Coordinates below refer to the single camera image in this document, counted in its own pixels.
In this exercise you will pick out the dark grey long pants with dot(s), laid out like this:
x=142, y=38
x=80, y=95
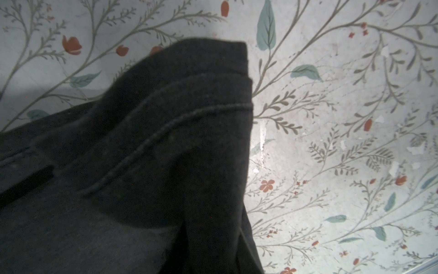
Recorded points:
x=148, y=179

